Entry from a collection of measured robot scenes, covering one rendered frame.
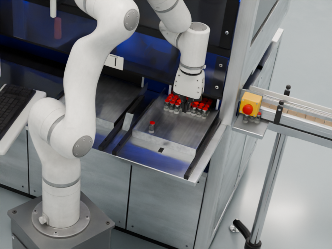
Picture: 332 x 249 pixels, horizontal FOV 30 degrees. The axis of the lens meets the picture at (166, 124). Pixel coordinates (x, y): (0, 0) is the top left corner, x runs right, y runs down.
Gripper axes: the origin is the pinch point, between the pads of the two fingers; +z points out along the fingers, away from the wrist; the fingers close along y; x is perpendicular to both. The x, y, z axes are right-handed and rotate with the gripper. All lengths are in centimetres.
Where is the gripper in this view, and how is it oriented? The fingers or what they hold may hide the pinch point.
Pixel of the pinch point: (185, 105)
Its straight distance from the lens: 220.6
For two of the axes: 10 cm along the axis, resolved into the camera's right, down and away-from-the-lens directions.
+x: -3.6, 5.1, -7.8
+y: -9.3, -2.9, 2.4
